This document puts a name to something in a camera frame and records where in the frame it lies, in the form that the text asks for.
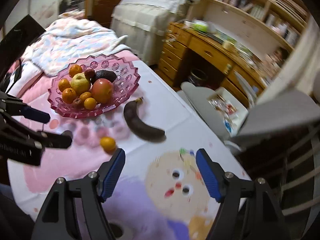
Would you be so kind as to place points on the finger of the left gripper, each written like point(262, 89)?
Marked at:
point(50, 139)
point(19, 108)

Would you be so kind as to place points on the dark avocado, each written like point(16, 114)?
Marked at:
point(104, 74)

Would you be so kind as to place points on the red lychee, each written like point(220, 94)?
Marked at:
point(89, 73)
point(78, 104)

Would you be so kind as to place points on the wooden desk with drawers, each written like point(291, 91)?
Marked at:
point(188, 54)

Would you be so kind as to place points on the blackened overripe banana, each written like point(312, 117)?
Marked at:
point(137, 126)

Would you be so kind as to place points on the small yellow-orange kumquat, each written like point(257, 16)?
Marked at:
point(108, 144)
point(90, 103)

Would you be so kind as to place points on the large orange mandarin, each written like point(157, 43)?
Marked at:
point(63, 84)

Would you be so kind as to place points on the wooden bookshelf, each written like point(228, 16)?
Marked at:
point(283, 20)

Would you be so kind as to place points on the small yellow-orange kumquat back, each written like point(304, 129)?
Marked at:
point(90, 103)

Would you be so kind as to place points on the pink plastic fruit tray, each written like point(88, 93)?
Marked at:
point(123, 87)

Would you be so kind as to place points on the small yellow-orange kumquat front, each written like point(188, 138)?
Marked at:
point(108, 144)

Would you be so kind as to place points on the metal bed rail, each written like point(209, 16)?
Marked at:
point(299, 188)

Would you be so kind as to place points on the red lychee back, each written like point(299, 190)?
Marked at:
point(89, 73)

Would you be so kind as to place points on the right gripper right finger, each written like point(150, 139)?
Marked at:
point(212, 175)

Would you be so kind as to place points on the white pleated furniture cover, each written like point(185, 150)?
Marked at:
point(145, 24)

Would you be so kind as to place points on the red lychee front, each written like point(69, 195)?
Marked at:
point(78, 104)

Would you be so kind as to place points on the cartoon printed bedsheet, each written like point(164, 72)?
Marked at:
point(160, 194)

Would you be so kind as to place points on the pastel floral blanket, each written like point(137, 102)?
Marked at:
point(67, 40)

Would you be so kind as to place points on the grey office chair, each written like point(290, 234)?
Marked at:
point(289, 111)

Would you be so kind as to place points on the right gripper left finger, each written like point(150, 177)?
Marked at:
point(109, 173)

